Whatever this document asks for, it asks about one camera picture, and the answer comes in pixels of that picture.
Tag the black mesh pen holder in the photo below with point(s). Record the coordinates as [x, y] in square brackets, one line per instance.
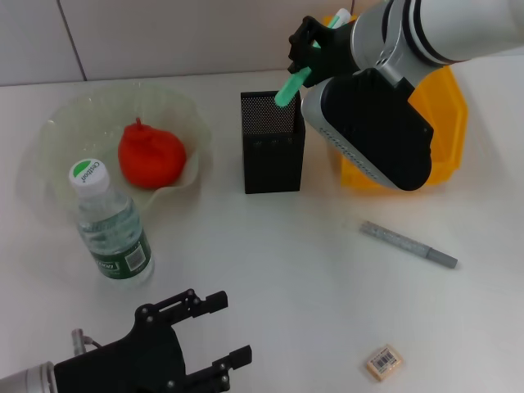
[272, 163]

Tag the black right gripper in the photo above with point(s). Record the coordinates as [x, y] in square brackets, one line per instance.
[335, 53]

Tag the mint green utility knife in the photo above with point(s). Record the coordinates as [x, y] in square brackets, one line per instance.
[292, 88]

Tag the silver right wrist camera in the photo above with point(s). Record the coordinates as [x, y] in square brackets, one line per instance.
[376, 131]

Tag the yellow plastic storage bin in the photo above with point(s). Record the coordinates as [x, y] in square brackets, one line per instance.
[446, 114]

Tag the orange-red toy orange fruit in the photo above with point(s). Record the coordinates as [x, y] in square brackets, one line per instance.
[151, 155]

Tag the wavy clear glass fruit plate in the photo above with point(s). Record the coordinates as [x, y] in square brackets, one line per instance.
[82, 114]

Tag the clear green-label water bottle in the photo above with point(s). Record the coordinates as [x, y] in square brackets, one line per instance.
[114, 229]

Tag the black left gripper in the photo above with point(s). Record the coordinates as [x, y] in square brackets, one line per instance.
[123, 360]

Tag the grey glitter pen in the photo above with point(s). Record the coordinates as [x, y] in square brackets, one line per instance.
[401, 241]

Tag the beige eraser with barcode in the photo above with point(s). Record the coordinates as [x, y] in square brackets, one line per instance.
[383, 362]

